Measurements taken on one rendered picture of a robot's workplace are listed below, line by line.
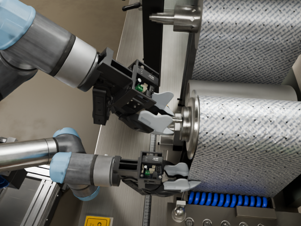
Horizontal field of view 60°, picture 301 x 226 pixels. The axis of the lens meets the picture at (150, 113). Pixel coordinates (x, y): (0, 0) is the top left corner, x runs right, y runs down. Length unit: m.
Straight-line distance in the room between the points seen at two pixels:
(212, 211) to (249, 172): 0.16
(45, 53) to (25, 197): 1.39
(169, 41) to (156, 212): 0.80
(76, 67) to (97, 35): 2.45
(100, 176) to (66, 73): 0.29
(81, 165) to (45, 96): 1.78
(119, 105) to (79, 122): 1.69
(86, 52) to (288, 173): 0.49
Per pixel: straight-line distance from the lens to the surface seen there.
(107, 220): 0.82
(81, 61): 0.42
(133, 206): 0.85
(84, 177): 0.65
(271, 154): 0.57
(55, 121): 2.20
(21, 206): 1.73
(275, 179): 0.68
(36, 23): 0.42
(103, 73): 0.43
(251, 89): 0.68
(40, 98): 2.40
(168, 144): 0.66
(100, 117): 0.52
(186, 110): 0.54
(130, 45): 1.28
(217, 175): 0.64
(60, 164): 0.66
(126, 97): 0.44
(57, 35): 0.42
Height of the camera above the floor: 1.72
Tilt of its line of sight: 54 degrees down
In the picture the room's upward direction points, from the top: straight up
